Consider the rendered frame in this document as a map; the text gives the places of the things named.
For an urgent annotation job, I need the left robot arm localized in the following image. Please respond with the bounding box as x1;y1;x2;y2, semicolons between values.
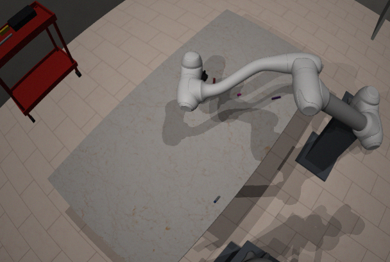
241;251;272;262

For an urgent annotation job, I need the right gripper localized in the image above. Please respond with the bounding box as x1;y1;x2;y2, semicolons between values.
201;70;208;82

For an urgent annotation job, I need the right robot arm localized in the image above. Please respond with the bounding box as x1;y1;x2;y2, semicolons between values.
176;51;383;150

